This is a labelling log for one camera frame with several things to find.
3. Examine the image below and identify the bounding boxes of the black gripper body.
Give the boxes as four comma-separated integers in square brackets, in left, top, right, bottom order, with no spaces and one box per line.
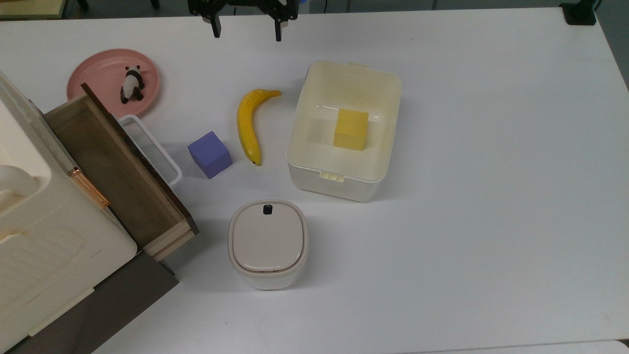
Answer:
[222,0,269,12]

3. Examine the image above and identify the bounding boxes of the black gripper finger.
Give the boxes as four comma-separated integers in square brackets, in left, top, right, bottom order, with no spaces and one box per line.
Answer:
[188,0,224,39]
[265,0,299,42]

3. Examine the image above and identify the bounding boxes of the purple foam cube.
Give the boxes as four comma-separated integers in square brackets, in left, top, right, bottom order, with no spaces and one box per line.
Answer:
[187,131,233,179]

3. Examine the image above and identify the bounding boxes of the yellow foam cube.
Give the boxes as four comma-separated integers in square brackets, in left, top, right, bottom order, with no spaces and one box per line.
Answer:
[333,109,370,151]

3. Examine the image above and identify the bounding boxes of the cream plastic box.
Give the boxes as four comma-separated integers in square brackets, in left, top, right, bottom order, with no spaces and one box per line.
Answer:
[286,60,402,203]

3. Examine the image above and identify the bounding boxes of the panda figurine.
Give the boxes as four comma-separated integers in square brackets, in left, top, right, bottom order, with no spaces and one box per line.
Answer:
[120,65,146,104]

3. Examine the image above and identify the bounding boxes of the yellow banana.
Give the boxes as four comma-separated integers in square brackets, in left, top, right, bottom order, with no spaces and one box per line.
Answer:
[237,88,283,166]

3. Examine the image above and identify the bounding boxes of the pink plate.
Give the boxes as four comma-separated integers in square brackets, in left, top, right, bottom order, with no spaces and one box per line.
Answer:
[67,49,161,118]

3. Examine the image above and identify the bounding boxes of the beige wooden board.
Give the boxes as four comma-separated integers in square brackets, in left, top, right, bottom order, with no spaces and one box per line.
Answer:
[0,0,68,20]

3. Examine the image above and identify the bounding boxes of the dark brown wooden drawer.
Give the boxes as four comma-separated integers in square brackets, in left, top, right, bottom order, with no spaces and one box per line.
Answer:
[44,83,200,262]

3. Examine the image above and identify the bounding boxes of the cream lidded trash bin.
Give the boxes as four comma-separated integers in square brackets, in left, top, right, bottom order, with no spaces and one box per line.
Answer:
[228,200,309,291]

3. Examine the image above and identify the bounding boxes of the cream storage cabinet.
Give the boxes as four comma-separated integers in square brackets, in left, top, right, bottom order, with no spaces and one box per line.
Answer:
[0,71,180,354]

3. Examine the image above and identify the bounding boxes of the white drawer handle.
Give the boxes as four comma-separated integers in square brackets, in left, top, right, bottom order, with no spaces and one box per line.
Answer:
[117,115,183,187]

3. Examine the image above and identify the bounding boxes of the black table clamp mount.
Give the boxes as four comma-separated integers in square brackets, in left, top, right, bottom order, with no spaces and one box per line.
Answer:
[559,0,599,26]

